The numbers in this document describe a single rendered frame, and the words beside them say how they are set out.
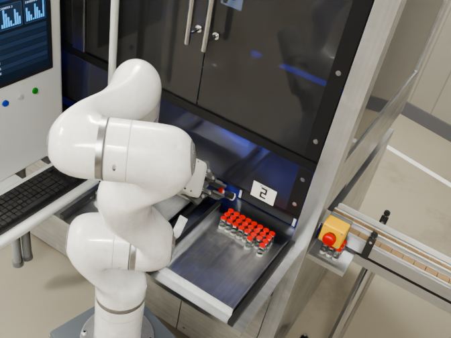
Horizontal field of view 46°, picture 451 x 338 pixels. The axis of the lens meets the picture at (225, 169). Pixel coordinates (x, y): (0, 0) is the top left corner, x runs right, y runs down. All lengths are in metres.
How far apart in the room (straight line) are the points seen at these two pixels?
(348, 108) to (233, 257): 0.58
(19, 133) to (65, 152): 1.15
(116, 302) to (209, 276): 0.43
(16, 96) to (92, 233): 0.83
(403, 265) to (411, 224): 1.75
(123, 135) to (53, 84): 1.18
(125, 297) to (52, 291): 1.45
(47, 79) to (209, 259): 0.83
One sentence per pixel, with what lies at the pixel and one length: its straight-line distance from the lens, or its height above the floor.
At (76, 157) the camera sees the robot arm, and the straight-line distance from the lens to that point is 0.81.
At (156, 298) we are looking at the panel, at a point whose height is 0.20.
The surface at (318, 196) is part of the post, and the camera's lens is 1.62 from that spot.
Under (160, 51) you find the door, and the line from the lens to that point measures 1.72.
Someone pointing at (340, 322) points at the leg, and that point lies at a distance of 2.13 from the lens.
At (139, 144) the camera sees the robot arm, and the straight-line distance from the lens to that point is 0.80.
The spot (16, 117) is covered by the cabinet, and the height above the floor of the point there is 1.04.
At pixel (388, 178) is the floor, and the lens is 3.85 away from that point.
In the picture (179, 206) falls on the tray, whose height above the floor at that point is 0.88.
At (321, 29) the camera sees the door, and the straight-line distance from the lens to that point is 1.43.
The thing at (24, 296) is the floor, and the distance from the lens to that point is 2.68.
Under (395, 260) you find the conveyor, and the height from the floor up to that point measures 0.93.
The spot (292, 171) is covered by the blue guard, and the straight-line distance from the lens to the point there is 1.62.
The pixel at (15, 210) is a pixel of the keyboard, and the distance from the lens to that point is 1.86.
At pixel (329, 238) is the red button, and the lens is 1.65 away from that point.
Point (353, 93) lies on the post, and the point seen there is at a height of 1.46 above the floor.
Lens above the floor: 2.09
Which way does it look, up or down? 37 degrees down
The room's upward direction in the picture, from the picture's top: 12 degrees clockwise
